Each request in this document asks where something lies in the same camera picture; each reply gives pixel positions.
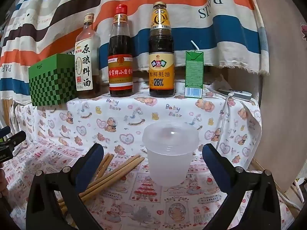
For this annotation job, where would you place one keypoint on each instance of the striped cloth backdrop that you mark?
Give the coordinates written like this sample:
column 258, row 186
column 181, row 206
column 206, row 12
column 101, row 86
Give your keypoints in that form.
column 168, row 4

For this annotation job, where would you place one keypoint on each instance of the sesame oil bottle red cap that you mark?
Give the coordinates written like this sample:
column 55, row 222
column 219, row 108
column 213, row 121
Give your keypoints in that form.
column 120, row 71

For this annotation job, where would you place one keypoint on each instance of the wooden board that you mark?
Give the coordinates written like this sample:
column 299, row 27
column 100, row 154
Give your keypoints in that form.
column 283, row 100

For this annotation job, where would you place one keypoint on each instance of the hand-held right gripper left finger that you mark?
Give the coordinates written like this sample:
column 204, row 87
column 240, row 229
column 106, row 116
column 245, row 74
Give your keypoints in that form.
column 90, row 165

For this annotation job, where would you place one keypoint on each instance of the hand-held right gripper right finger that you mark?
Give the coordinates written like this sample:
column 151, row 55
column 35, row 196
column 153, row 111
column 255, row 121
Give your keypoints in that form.
column 215, row 165

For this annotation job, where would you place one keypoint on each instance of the white bear print tablecloth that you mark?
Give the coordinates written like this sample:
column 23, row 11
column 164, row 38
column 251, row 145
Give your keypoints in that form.
column 72, row 124

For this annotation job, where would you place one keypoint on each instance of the pink cartoon sticker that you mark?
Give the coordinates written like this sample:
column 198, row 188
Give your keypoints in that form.
column 303, row 30

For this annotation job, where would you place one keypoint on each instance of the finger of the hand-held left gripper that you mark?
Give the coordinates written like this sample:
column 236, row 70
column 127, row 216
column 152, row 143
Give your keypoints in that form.
column 16, row 137
column 4, row 131

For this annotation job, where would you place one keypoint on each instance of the cooking wine bottle white label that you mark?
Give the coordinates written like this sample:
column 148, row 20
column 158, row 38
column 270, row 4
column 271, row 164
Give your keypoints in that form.
column 84, row 64

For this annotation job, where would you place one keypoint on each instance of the green checkered box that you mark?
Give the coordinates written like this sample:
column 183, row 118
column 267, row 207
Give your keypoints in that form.
column 52, row 83

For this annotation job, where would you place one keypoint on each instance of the bundle of bamboo chopsticks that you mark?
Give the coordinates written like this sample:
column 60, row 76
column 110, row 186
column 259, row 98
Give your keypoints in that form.
column 120, row 170

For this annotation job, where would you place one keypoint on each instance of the white drinking straw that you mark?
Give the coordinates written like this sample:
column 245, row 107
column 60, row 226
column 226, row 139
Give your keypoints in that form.
column 193, row 44

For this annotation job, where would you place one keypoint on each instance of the green drink carton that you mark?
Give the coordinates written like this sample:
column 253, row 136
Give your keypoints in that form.
column 193, row 76

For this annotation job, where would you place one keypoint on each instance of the oyster sauce bottle yellow label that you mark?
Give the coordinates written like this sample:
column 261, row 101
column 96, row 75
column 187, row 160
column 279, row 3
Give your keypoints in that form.
column 161, row 71

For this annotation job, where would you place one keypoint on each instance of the translucent plastic cup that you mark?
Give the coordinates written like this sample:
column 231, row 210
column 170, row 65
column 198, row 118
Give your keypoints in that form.
column 168, row 165

